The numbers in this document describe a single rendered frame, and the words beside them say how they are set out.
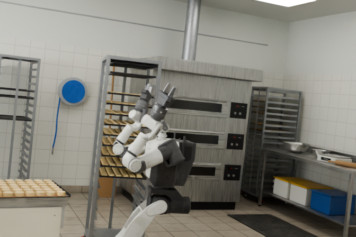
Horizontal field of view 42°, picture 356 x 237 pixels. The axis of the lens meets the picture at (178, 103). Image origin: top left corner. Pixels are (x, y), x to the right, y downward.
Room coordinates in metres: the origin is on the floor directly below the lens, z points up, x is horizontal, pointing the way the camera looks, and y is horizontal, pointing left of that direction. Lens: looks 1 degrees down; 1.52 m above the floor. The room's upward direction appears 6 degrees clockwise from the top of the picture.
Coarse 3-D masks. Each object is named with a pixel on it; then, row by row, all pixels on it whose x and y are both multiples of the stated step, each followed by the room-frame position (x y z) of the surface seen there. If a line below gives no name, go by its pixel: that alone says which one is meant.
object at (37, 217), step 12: (0, 216) 2.46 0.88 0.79; (12, 216) 2.49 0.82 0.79; (24, 216) 2.53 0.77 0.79; (36, 216) 2.56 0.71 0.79; (48, 216) 2.59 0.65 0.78; (60, 216) 2.62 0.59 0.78; (0, 228) 2.47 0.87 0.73; (12, 228) 2.50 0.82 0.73; (24, 228) 2.53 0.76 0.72; (36, 228) 2.56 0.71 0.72; (48, 228) 2.59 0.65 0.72
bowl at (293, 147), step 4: (284, 144) 6.82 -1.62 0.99; (288, 144) 6.74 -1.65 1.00; (292, 144) 6.70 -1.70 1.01; (296, 144) 6.68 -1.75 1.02; (300, 144) 6.67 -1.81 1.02; (304, 144) 6.97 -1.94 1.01; (308, 144) 6.88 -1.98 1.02; (288, 148) 6.77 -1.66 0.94; (292, 148) 6.71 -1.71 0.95; (296, 148) 6.69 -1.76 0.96; (300, 148) 6.68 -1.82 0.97; (304, 148) 6.70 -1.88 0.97; (308, 148) 6.79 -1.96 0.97; (292, 152) 6.80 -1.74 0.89; (296, 152) 6.76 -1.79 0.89; (300, 152) 6.76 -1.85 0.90
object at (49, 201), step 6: (0, 198) 2.47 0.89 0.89; (6, 198) 2.49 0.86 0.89; (12, 198) 2.50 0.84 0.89; (18, 198) 2.52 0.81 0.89; (24, 198) 2.53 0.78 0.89; (30, 198) 2.55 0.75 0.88; (36, 198) 2.56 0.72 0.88; (42, 198) 2.58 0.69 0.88; (48, 198) 2.59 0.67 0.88; (54, 198) 2.61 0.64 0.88; (60, 198) 2.63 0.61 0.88; (66, 198) 2.64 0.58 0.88; (0, 204) 2.47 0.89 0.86; (6, 204) 2.49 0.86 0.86; (12, 204) 2.50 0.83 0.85; (18, 204) 2.52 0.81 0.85; (24, 204) 2.53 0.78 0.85; (30, 204) 2.55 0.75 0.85; (36, 204) 2.56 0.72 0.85; (42, 204) 2.58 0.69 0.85; (48, 204) 2.60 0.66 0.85; (54, 204) 2.61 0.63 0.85; (60, 204) 2.63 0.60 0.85; (66, 204) 2.65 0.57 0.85
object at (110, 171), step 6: (102, 168) 4.31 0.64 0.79; (108, 168) 4.34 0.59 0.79; (114, 168) 4.38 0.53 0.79; (120, 168) 4.41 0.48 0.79; (126, 168) 4.47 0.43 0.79; (102, 174) 4.03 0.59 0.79; (108, 174) 4.10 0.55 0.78; (114, 174) 4.17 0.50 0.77; (120, 174) 4.12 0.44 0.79; (126, 174) 4.13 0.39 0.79; (132, 174) 4.17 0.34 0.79; (138, 174) 4.21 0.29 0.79
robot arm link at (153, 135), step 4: (160, 124) 2.71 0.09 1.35; (156, 128) 2.70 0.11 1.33; (160, 128) 2.73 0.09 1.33; (140, 132) 2.72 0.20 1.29; (152, 132) 2.70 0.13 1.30; (156, 132) 2.71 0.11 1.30; (140, 136) 2.70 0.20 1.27; (144, 136) 2.70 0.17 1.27; (148, 136) 2.69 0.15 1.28; (152, 136) 2.70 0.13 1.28; (156, 136) 2.75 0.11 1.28; (148, 140) 2.72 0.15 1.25
